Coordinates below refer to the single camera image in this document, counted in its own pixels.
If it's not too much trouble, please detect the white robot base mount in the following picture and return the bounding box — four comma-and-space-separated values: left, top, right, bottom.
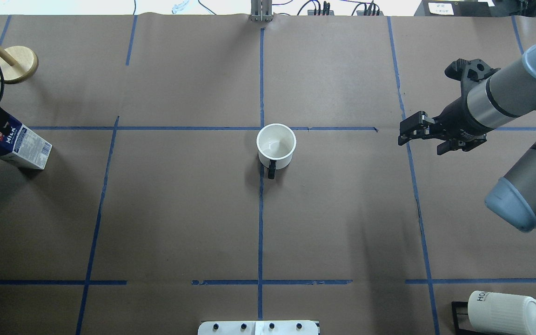
197, 320, 321, 335

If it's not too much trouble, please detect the wooden round stand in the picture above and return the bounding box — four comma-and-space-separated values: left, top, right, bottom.
0, 45, 39, 84

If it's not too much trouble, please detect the aluminium frame post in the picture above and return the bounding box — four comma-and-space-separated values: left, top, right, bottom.
249, 0, 274, 22

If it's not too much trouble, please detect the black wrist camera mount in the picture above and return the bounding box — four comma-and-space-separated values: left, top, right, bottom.
444, 59, 501, 98

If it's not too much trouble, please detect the white smiley face mug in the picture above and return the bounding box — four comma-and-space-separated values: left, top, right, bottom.
256, 123, 296, 180

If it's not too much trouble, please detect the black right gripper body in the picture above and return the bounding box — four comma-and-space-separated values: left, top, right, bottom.
433, 97, 487, 142

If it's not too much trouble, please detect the white ribbed mug left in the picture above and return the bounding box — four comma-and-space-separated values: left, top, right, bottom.
467, 290, 536, 335

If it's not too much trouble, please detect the black box with label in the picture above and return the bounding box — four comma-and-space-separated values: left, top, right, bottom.
413, 0, 493, 17

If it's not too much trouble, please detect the blue milk carton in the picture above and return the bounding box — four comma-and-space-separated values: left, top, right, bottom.
0, 107, 53, 170

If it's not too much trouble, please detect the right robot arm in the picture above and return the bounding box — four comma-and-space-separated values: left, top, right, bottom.
397, 44, 536, 233

